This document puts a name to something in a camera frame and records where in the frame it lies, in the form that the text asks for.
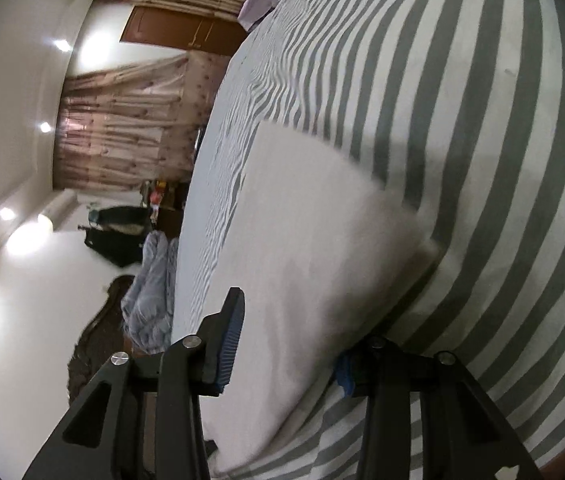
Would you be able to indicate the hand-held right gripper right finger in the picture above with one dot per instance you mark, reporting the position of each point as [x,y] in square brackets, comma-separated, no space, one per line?
[345,375]

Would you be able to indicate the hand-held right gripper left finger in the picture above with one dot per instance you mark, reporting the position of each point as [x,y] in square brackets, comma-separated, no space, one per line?
[230,350]

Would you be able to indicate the beige pants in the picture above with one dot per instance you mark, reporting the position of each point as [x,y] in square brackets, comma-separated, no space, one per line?
[312,240]

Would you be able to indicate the folded grey quilt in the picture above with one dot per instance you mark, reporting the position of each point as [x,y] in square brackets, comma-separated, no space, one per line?
[150,290]

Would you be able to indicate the dark carved wooden headboard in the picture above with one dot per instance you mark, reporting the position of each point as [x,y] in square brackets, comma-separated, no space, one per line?
[97,340]

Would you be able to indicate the wide pink patterned curtain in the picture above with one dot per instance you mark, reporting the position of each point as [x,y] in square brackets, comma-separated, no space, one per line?
[132,130]

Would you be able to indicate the striped bed mattress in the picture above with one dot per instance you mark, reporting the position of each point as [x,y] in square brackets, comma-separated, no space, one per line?
[462,160]

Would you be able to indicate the ceiling spotlight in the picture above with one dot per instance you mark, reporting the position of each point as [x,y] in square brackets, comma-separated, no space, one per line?
[6,214]
[62,45]
[45,127]

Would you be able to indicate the brown wooden door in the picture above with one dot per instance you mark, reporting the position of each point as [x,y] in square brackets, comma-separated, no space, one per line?
[177,27]

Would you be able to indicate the purple cloth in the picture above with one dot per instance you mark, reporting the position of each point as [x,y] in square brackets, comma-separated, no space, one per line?
[262,0]

